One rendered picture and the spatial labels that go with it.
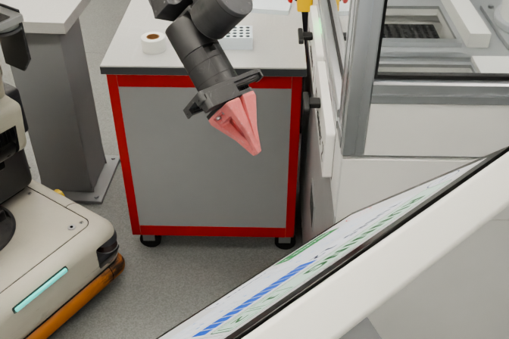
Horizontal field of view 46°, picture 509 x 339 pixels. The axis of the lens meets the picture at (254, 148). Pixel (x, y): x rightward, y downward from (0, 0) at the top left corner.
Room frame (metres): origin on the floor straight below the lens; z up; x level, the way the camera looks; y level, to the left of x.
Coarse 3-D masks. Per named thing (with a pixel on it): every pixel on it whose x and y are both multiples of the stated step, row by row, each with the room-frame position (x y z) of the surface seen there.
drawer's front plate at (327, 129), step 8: (320, 64) 1.20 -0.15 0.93; (320, 72) 1.16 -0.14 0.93; (320, 80) 1.13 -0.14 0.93; (320, 88) 1.10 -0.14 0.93; (328, 88) 1.10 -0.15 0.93; (320, 96) 1.08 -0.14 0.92; (328, 96) 1.06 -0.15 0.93; (328, 104) 1.03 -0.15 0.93; (320, 112) 1.06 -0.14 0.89; (328, 112) 1.00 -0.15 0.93; (320, 120) 1.05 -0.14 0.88; (328, 120) 0.97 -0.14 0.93; (320, 128) 1.03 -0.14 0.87; (328, 128) 0.95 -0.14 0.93; (328, 136) 0.93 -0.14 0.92; (320, 144) 1.01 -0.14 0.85; (328, 144) 0.93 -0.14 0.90; (320, 152) 1.00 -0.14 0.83; (328, 152) 0.93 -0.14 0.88; (320, 160) 0.99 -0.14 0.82; (328, 160) 0.93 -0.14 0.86; (328, 168) 0.93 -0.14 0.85; (328, 176) 0.93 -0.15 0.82
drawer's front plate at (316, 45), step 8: (312, 8) 1.51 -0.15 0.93; (312, 16) 1.46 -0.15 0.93; (312, 24) 1.42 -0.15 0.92; (312, 32) 1.40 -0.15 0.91; (312, 40) 1.39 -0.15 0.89; (320, 40) 1.32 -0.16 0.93; (312, 48) 1.37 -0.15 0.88; (320, 48) 1.28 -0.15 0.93; (312, 56) 1.36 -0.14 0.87; (320, 56) 1.25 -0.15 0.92; (312, 72) 1.33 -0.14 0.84; (312, 80) 1.31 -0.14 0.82
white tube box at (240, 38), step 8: (232, 32) 1.64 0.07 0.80; (240, 32) 1.64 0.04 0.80; (248, 32) 1.64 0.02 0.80; (224, 40) 1.60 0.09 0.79; (232, 40) 1.60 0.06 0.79; (240, 40) 1.60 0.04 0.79; (248, 40) 1.60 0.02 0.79; (224, 48) 1.60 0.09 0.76; (232, 48) 1.60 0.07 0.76; (240, 48) 1.60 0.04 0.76; (248, 48) 1.60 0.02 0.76
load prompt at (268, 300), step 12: (420, 192) 0.52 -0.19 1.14; (432, 192) 0.47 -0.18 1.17; (408, 204) 0.48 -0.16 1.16; (384, 216) 0.48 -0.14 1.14; (396, 216) 0.44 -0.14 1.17; (372, 228) 0.45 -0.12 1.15; (360, 240) 0.41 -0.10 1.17; (336, 252) 0.41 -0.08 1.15; (324, 264) 0.38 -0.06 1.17; (300, 276) 0.38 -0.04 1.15; (288, 288) 0.36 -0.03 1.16; (264, 300) 0.35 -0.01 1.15; (252, 312) 0.33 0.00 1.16; (228, 324) 0.33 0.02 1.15; (240, 324) 0.31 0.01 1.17
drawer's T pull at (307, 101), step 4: (304, 92) 1.11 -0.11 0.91; (304, 96) 1.09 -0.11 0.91; (308, 96) 1.09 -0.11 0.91; (304, 100) 1.07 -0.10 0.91; (308, 100) 1.08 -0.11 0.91; (312, 100) 1.08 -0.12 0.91; (316, 100) 1.08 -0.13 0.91; (304, 104) 1.06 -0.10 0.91; (308, 104) 1.06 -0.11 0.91; (312, 104) 1.06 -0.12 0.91; (316, 104) 1.06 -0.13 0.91; (320, 104) 1.06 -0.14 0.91; (304, 108) 1.04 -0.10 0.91; (308, 108) 1.04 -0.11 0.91; (304, 112) 1.04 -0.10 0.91; (308, 112) 1.04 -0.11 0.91
